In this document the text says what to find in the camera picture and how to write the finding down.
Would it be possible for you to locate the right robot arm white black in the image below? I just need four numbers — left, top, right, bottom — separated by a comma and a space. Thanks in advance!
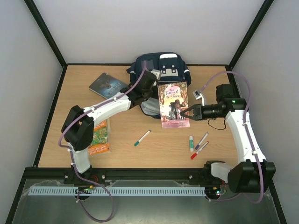
181, 84, 276, 193

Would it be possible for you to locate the white glue stick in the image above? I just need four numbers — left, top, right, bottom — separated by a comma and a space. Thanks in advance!
189, 136, 194, 152

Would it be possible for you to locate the dark blue hardcover book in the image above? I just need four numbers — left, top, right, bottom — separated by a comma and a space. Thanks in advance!
89, 73, 128, 99

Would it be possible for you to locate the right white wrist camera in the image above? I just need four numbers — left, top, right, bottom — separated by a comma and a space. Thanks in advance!
192, 90, 206, 106

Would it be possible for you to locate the teal capped white marker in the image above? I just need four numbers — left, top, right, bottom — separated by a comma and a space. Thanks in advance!
134, 130, 151, 147

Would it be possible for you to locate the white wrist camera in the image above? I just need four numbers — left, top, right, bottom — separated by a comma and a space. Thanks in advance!
150, 69, 161, 81
192, 90, 206, 106

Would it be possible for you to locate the pink Taming of Shrew book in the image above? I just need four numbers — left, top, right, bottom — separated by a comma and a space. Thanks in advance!
157, 82, 190, 128

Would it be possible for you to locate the orange Treehouse book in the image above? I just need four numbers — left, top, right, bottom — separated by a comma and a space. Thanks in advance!
88, 120, 111, 156

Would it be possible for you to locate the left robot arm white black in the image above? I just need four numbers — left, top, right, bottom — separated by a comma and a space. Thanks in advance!
58, 70, 161, 174

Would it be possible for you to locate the purple capped white marker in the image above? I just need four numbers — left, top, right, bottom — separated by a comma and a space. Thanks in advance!
194, 133, 208, 150

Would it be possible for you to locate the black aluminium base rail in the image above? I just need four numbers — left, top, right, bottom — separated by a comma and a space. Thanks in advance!
22, 167, 223, 186

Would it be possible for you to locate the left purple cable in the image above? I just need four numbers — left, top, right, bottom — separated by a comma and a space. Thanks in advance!
57, 61, 115, 222

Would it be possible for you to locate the navy blue student backpack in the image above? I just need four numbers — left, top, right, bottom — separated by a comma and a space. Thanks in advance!
127, 52, 192, 119

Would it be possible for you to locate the black enclosure frame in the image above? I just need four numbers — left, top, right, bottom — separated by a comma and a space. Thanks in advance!
5, 0, 287, 224

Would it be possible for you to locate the yellow highlighter pen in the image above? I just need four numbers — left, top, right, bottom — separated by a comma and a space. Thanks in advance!
107, 119, 111, 132

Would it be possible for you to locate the thin black gripper wire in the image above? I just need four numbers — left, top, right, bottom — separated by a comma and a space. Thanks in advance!
207, 118, 227, 131

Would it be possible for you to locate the red capped white marker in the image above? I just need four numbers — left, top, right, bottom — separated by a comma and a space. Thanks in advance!
191, 141, 209, 160

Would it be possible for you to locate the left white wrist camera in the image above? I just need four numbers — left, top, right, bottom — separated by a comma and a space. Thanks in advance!
150, 69, 161, 81

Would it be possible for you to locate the light blue slotted cable duct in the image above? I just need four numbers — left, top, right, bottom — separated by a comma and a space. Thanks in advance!
28, 186, 206, 196

